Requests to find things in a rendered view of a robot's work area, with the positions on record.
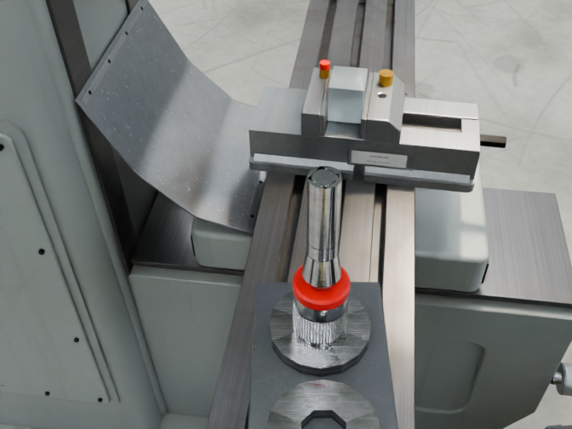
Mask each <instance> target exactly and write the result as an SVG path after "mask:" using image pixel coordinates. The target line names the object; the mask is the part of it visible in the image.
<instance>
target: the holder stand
mask: <svg viewBox="0 0 572 429"><path fill-rule="evenodd" d="M248 429H398V421H397V414H396V407H395V399H394V392H393V385H392V372H391V365H390V358H389V351H388V344H387V337H386V323H385V316H384V309H383V302H382V295H381V288H380V284H379V283H378V282H350V294H349V304H348V314H347V325H346V332H345V333H344V335H343V336H342V337H341V338H340V339H339V340H338V341H336V342H335V343H334V344H331V345H328V346H314V345H310V344H308V343H306V342H304V341H303V340H302V339H301V338H300V337H299V336H298V335H297V334H296V333H295V329H294V324H293V282H272V283H257V284H256V286H255V311H254V327H253V344H252V360H251V376H250V393H249V424H248Z"/></svg>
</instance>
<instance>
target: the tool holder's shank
mask: <svg viewBox="0 0 572 429"><path fill-rule="evenodd" d="M341 188H342V178H341V172H340V171H339V170H338V169H336V168H333V167H330V166H319V167H316V168H314V169H312V170H311V171H310V172H309V173H308V176H307V248H306V257H305V260H304V264H303V267H302V276H303V278H304V279H305V280H306V281H307V282H308V283H309V285H310V286H311V287H312V288H314V289H316V290H327V289H330V288H332V287H333V286H334V284H336V283H337V282H338V281H339V280H340V277H341V268H340V258H339V252H338V245H339V230H340V202H341Z"/></svg>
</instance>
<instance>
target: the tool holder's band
mask: <svg viewBox="0 0 572 429"><path fill-rule="evenodd" d="M302 267H303V265H302V266H300V267H299V268H298V269H297V270H296V272H295V274H294V277H293V292H294V295H295V298H296V299H297V300H298V301H299V302H300V303H301V304H302V305H303V306H306V307H308V308H310V309H313V310H318V311H327V310H331V309H334V308H336V307H337V306H340V305H341V304H342V303H344V302H345V300H346V299H347V297H348V295H349V292H350V278H349V275H348V273H347V272H346V270H345V269H344V268H343V267H342V266H341V267H340V268H341V277H340V280H339V281H338V282H337V283H336V284H334V286H333V287H332V288H330V289H327V290H316V289H314V288H312V287H311V286H310V285H309V283H308V282H307V281H306V280H305V279H304V278H303V276H302Z"/></svg>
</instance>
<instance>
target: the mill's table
mask: <svg viewBox="0 0 572 429"><path fill-rule="evenodd" d="M321 60H329V61H330V70H331V69H332V70H333V67H334V66H345V67H356V68H367V69H368V74H367V80H368V75H369V72H373V73H374V72H377V73H379V72H380V71H381V70H383V69H389V70H392V71H393V73H394V75H395V76H396V77H398V78H399V79H400V80H401V81H402V82H403V83H405V95H404V97H406V98H415V0H310V2H309V6H308V10H307V13H306V19H305V23H304V26H303V31H302V34H301V38H300V44H299V48H298V51H297V55H296V59H295V65H294V69H293V72H292V76H291V80H290V84H289V89H308V87H309V83H310V80H311V77H312V72H313V68H314V67H317V68H319V65H320V61H321ZM363 178H364V177H363V175H362V174H355V175H354V176H353V179H352V180H342V188H341V202H340V230H339V245H338V252H339V258H340V266H342V267H343V268H344V269H345V270H346V272H347V273H348V275H349V278H350V282H378V283H379V284H380V288H381V295H382V302H383V309H384V316H385V323H386V337H387V344H388V351H389V358H390V365H391V372H392V385H393V392H394V399H395V407H396V414H397V421H398V429H415V187H410V186H394V185H387V184H378V183H370V182H363ZM306 248H307V176H306V175H298V174H283V173H275V172H268V175H267V178H266V185H265V189H264V192H263V196H262V199H261V203H260V210H259V213H258V217H257V221H256V224H255V230H254V235H253V238H252V242H251V245H250V249H249V255H248V259H247V263H246V267H245V270H244V274H243V280H242V283H241V288H240V291H239V295H238V298H237V304H236V308H235V312H234V316H233V319H232V326H231V329H230V333H229V337H228V341H227V344H226V350H225V354H224V357H223V361H222V365H221V369H220V375H219V379H218V382H217V386H216V390H215V394H214V400H213V403H212V407H211V410H210V415H209V421H208V425H207V428H206V429H248V424H249V393H250V376H251V360H252V344H253V327H254V311H255V286H256V284H257V283H272V282H293V277H294V274H295V272H296V270H297V269H298V268H299V267H300V266H302V265H303V264H304V260H305V257H306Z"/></svg>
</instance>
